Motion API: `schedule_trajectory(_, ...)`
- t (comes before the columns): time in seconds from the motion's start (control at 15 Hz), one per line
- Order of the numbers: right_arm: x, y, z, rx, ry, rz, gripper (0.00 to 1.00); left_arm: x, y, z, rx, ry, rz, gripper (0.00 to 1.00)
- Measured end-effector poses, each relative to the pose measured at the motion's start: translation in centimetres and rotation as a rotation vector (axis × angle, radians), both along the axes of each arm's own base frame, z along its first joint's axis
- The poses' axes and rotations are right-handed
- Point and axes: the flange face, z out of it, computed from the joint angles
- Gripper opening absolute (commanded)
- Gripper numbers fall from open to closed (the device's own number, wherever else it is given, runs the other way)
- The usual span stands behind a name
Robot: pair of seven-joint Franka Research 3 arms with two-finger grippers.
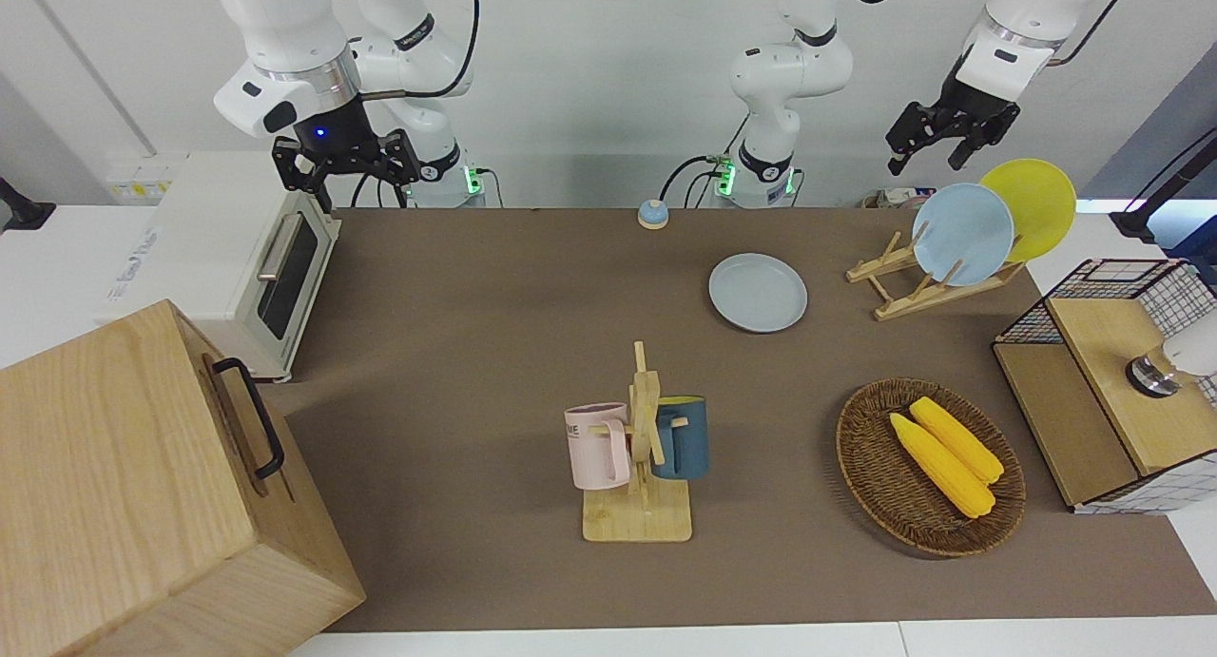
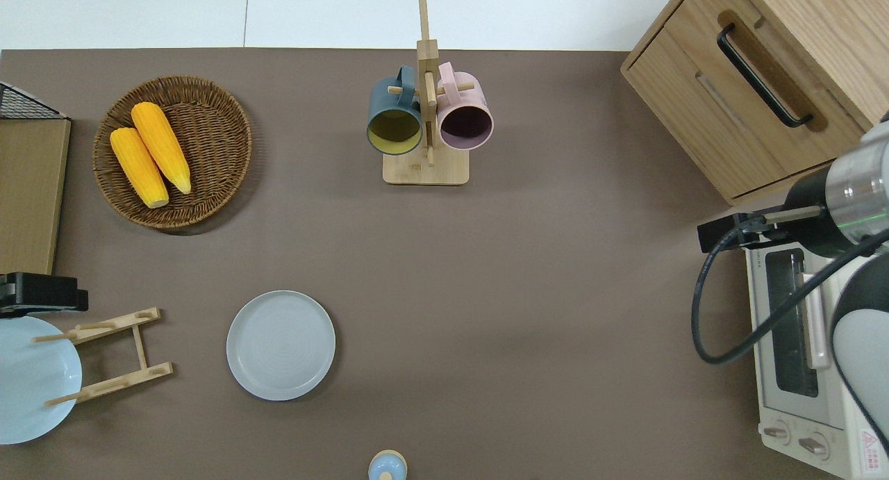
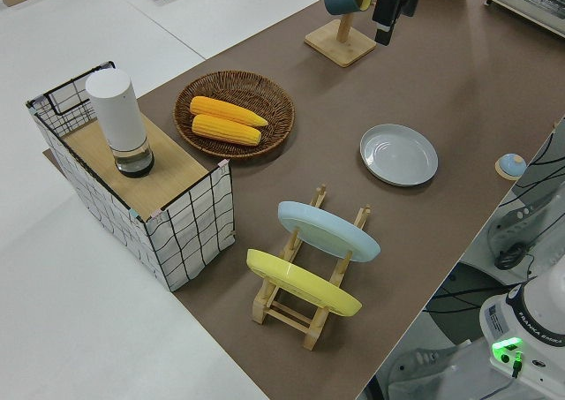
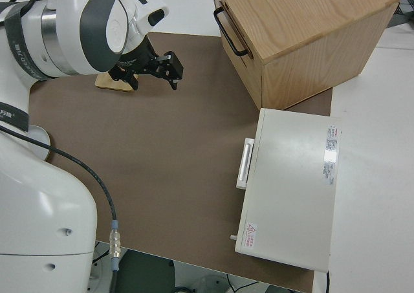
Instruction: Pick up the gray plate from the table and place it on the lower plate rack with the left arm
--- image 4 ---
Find black cabinet drawer handle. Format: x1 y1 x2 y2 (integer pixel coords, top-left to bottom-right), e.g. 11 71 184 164
213 7 249 57

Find light wooden drawer cabinet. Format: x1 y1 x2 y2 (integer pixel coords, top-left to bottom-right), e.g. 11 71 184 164
210 0 400 111

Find brown table mat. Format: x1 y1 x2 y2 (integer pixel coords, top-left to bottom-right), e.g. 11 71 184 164
27 31 334 293

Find white toaster oven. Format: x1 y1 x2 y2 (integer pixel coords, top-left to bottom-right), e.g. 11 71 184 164
230 107 342 273

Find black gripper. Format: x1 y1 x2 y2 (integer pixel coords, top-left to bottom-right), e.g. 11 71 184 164
108 36 185 92

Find wooden mug rack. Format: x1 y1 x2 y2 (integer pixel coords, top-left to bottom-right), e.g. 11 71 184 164
94 72 140 93

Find gray plate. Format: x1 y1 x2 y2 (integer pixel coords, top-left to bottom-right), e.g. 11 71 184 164
29 124 53 162

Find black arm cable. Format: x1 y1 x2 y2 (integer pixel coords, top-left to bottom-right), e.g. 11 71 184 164
0 0 123 293

